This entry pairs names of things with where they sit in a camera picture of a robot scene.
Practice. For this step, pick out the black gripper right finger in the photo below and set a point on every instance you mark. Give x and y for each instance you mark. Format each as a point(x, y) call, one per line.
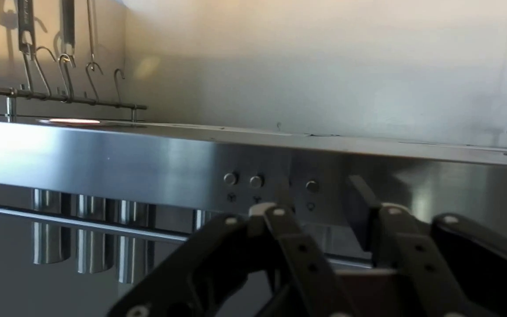
point(418, 257)

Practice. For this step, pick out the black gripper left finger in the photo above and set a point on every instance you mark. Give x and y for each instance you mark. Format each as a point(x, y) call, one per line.
point(312, 275)

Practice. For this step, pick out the round steel hood button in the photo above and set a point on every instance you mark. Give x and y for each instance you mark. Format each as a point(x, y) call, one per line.
point(310, 185)
point(256, 179)
point(231, 178)

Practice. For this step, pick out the stainless steel range hood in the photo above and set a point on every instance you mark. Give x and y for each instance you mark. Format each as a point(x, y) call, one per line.
point(119, 164)

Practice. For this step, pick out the round hood lamp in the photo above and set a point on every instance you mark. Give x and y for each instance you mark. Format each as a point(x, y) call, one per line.
point(75, 121)

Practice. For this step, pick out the small steel spice jar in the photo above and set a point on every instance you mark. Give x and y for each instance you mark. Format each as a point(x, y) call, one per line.
point(48, 229)
point(131, 239)
point(200, 218)
point(92, 234)

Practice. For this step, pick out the steel S hook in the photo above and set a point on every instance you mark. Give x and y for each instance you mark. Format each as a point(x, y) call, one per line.
point(45, 63)
point(66, 72)
point(29, 70)
point(117, 81)
point(94, 76)

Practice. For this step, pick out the thin steel hanging utensil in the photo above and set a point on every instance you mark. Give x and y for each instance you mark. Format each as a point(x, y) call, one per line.
point(90, 26)

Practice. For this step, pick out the steel hood guard rail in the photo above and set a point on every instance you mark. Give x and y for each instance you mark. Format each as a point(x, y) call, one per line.
point(89, 224)

